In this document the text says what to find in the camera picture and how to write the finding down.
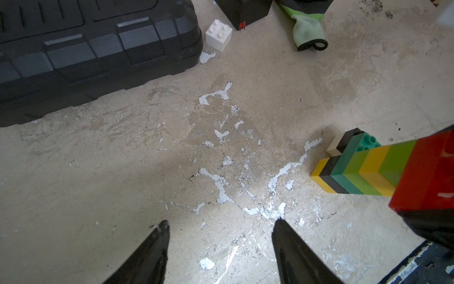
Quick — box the black green work glove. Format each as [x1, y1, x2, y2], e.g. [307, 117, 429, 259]
[277, 0, 333, 51]

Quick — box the dark green lego brick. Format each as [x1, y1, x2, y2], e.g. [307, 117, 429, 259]
[330, 131, 381, 195]

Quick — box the black plastic tool case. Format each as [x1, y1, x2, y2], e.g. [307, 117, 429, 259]
[1, 1, 203, 127]

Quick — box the lime green lego brick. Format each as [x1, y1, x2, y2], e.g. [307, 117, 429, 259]
[344, 150, 381, 196]
[378, 140, 417, 187]

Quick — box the black lego brick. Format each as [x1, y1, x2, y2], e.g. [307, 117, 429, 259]
[322, 128, 363, 194]

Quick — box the yellow lego brick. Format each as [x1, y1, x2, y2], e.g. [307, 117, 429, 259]
[310, 158, 336, 194]
[359, 145, 396, 197]

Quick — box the red lego brick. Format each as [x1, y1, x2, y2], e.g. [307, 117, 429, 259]
[389, 130, 454, 213]

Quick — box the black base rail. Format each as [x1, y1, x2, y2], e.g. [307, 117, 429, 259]
[380, 241, 454, 284]

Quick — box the white lego brick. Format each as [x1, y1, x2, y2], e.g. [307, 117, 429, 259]
[205, 20, 233, 52]
[326, 134, 344, 157]

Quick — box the small black battery box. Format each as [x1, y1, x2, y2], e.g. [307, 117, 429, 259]
[215, 0, 273, 30]

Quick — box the lime green lego brick front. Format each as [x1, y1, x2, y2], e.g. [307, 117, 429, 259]
[378, 140, 417, 187]

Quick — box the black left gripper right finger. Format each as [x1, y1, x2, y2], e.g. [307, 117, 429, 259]
[271, 218, 342, 284]

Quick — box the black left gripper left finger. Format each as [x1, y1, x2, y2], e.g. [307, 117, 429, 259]
[105, 220, 170, 284]

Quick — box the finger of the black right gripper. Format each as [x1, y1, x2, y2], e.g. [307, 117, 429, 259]
[398, 208, 454, 250]

